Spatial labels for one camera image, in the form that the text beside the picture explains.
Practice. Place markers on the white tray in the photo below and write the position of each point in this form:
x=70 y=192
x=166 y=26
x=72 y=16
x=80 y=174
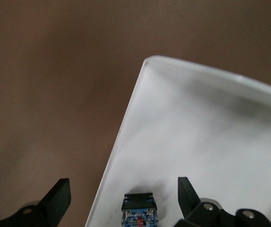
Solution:
x=185 y=142

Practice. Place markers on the yellow push button switch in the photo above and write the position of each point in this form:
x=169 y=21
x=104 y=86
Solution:
x=138 y=210

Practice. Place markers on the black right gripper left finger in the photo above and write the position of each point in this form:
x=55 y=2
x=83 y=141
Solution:
x=52 y=203

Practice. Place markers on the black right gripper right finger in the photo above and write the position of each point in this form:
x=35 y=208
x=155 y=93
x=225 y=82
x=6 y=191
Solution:
x=189 y=201

